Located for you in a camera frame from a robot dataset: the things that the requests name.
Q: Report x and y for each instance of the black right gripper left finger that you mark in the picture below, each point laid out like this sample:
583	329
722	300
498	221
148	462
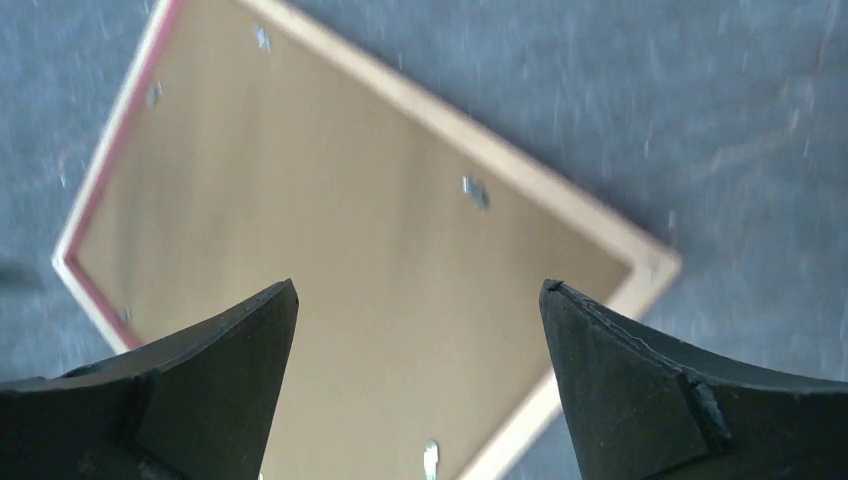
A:
196	404

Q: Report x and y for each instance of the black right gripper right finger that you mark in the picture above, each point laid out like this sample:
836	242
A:
641	404

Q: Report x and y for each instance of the pink wooden picture frame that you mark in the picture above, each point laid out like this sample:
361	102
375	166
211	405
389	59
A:
530	179

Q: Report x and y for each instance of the brown backing board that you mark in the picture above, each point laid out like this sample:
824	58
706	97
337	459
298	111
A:
344	232

